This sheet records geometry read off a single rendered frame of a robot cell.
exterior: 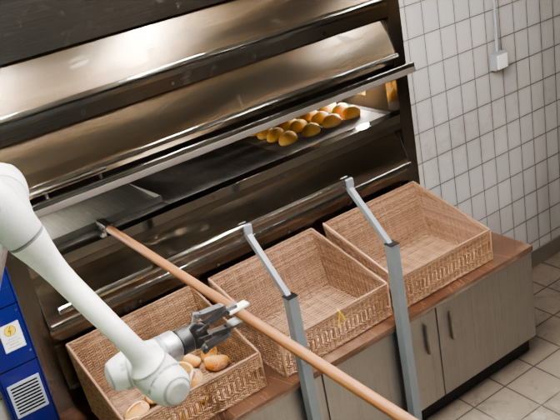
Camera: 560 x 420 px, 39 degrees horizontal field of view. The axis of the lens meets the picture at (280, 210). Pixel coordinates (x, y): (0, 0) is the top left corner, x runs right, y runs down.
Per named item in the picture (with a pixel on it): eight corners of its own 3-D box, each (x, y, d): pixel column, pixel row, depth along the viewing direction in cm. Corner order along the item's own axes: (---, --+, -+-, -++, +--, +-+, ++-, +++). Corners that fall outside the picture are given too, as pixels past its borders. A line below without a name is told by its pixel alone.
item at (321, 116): (216, 127, 402) (213, 117, 400) (292, 98, 424) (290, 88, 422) (285, 148, 354) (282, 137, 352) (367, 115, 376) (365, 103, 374)
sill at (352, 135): (25, 274, 291) (22, 264, 289) (392, 120, 375) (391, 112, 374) (31, 279, 286) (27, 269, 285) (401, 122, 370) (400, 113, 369)
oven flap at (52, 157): (6, 203, 274) (-18, 149, 272) (393, 59, 358) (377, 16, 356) (9, 202, 270) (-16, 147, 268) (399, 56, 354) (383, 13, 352)
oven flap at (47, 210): (22, 224, 265) (9, 221, 282) (416, 71, 348) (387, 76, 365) (20, 217, 264) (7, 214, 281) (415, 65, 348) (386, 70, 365)
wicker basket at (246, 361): (82, 403, 309) (62, 343, 298) (205, 338, 336) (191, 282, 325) (136, 464, 271) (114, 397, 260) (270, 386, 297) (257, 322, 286)
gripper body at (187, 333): (167, 326, 222) (196, 312, 226) (174, 352, 225) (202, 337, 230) (180, 336, 216) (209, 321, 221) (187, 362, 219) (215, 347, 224)
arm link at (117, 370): (156, 364, 224) (177, 379, 213) (106, 390, 217) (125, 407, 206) (145, 331, 221) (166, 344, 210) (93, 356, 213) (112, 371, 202)
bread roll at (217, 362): (205, 361, 315) (206, 374, 313) (201, 356, 309) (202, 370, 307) (230, 357, 314) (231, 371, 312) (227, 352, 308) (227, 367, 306)
